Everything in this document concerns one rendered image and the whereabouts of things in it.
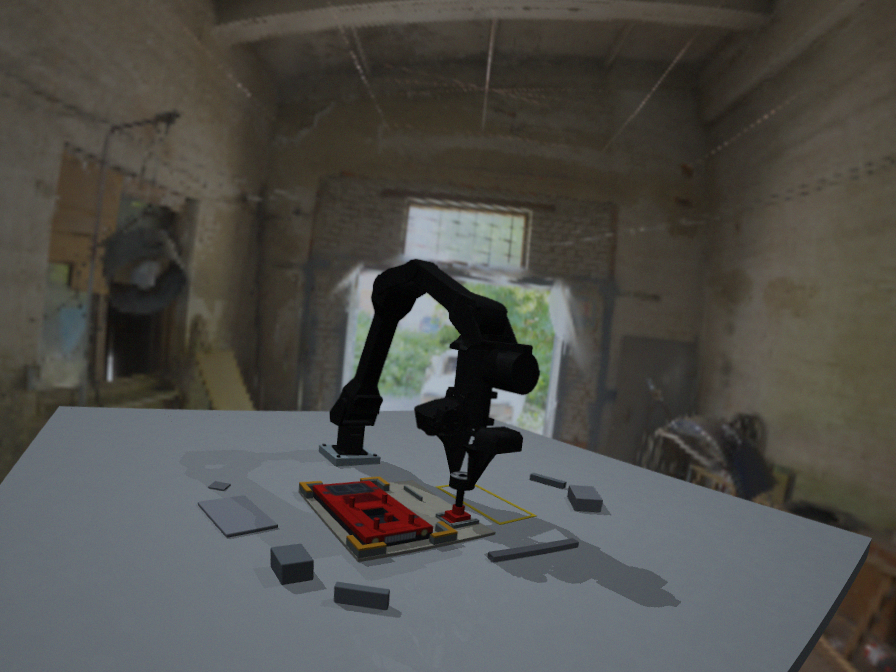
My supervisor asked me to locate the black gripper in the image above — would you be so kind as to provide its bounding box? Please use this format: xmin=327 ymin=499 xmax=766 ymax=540
xmin=436 ymin=381 xmax=523 ymax=487

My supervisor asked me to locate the black and grey wheel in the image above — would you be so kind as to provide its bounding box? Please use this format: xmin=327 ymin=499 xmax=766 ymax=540
xmin=449 ymin=471 xmax=475 ymax=491

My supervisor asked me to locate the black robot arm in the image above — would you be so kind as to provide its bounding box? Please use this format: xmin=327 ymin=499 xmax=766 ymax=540
xmin=330 ymin=259 xmax=540 ymax=456

